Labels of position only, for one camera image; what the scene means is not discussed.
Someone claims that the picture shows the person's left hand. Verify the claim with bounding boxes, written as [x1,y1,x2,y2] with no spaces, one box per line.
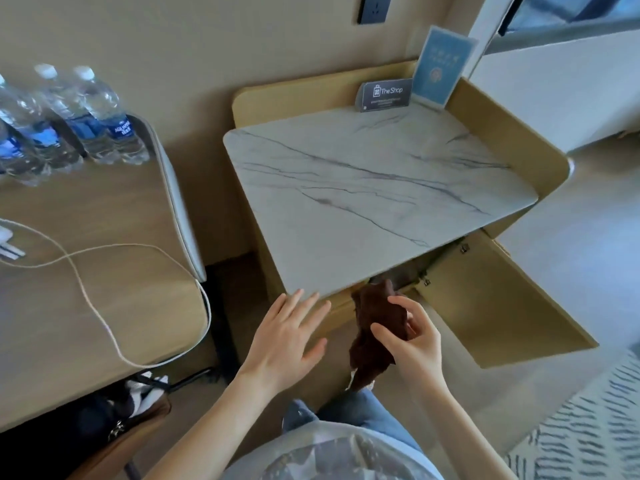
[237,289,332,396]

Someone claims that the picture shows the person's right hand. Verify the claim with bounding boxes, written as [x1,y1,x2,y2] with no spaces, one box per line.
[370,295,449,396]

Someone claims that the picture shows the dark brown cloth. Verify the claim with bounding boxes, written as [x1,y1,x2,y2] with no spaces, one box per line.
[348,279,417,392]

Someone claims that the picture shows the person's right forearm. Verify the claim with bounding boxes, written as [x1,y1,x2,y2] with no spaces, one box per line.
[414,381,518,480]

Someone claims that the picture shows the person's left forearm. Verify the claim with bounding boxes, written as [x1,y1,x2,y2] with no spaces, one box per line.
[144,371,273,480]

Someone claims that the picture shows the blue jeans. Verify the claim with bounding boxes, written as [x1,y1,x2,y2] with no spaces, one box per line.
[282,389,425,453]

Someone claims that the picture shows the translucent plastic bag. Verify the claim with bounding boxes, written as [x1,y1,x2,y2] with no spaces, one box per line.
[221,420,446,480]

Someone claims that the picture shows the tan cabinet door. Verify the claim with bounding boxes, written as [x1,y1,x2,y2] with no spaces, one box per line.
[415,230,600,370]

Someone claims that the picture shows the tan cabinet with marble top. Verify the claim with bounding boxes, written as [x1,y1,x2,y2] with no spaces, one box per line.
[222,60,601,395]

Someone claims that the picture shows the black and white fabric item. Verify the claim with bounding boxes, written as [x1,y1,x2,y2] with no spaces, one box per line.
[124,372,171,413]

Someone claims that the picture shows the wooden desk with white edge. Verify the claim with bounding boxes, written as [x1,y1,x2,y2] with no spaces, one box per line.
[0,113,212,434]

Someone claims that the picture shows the brown bag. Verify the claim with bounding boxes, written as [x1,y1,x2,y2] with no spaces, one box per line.
[65,395,173,480]

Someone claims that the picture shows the grey patterned rug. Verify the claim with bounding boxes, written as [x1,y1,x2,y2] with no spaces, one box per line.
[504,347,640,480]

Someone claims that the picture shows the dark folded card sign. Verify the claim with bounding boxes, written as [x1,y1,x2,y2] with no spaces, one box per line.
[355,78,414,113]

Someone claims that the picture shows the clear water bottle blue label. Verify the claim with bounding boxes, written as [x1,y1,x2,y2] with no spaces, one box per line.
[34,63,85,174]
[0,122,21,176]
[72,66,151,166]
[0,74,52,188]

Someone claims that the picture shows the white charger plug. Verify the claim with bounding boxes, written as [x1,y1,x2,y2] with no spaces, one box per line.
[0,225,27,260]

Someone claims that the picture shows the blue acrylic sign stand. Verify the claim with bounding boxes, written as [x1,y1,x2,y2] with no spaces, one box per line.
[411,25,479,111]

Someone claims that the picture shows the window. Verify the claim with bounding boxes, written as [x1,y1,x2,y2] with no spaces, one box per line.
[497,0,640,38]

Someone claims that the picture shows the white cable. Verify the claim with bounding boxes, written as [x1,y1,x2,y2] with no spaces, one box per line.
[0,218,213,370]

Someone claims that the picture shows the dark wall socket panel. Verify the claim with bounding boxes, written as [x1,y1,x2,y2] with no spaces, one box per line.
[357,0,392,25]

